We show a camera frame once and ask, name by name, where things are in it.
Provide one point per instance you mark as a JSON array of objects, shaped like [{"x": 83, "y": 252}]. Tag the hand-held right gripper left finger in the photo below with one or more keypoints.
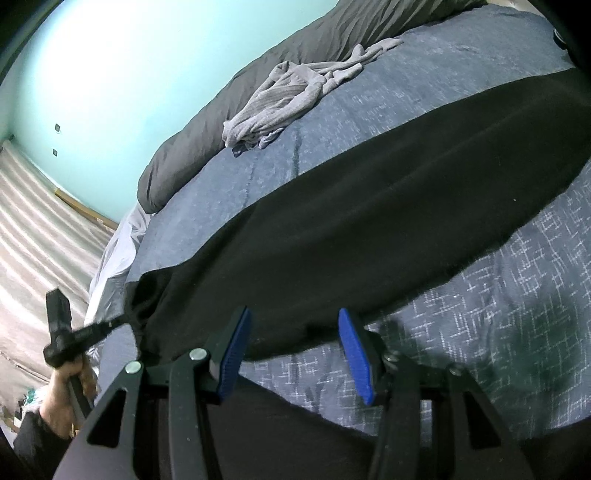
[{"x": 233, "y": 355}]

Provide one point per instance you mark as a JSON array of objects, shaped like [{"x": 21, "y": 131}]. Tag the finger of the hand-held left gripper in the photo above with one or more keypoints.
[{"x": 104, "y": 330}]

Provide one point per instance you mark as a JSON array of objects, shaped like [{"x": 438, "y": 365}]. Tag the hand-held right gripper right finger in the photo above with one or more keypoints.
[{"x": 358, "y": 360}]

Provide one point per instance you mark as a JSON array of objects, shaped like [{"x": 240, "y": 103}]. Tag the black garment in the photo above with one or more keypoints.
[{"x": 369, "y": 207}]

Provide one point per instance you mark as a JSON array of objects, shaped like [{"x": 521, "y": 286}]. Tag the person's left forearm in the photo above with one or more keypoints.
[{"x": 37, "y": 452}]

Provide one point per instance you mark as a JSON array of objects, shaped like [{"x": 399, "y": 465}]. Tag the person's left hand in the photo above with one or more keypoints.
[{"x": 57, "y": 406}]

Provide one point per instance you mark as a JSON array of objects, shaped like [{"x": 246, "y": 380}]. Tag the white bed sheet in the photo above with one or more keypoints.
[{"x": 120, "y": 249}]

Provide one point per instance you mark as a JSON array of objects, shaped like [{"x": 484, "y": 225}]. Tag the beige striped rug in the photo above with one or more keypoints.
[{"x": 37, "y": 221}]

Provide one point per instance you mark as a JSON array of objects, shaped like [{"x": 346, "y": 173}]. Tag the wooden skirting board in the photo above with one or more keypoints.
[{"x": 87, "y": 210}]

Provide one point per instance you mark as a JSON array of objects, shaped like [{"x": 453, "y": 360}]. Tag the dark grey long pillow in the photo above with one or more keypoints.
[{"x": 221, "y": 120}]

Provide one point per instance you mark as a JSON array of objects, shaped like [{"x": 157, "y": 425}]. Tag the crumpled light grey garment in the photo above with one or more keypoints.
[{"x": 277, "y": 97}]

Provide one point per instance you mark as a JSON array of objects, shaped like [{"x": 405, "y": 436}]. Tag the blue patterned bed blanket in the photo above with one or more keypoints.
[{"x": 392, "y": 78}]

